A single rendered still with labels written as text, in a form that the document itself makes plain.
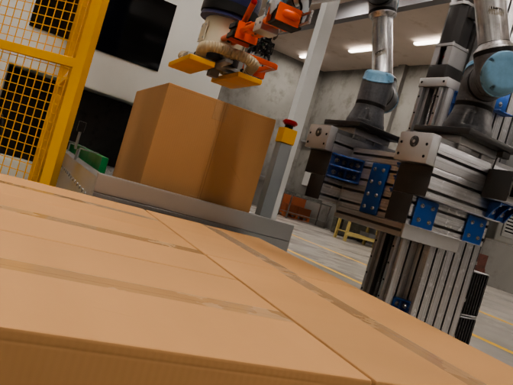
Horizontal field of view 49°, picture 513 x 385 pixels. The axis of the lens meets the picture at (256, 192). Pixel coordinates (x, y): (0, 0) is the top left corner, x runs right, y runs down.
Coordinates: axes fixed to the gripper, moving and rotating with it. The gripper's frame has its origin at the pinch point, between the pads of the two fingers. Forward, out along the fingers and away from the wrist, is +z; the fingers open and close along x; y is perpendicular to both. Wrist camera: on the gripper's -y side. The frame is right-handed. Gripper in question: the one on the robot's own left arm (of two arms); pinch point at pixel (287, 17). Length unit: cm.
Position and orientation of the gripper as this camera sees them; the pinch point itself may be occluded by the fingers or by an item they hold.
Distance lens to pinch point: 169.0
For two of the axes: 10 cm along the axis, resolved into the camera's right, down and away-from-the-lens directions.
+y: -3.5, -1.1, 9.3
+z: -2.7, 9.6, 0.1
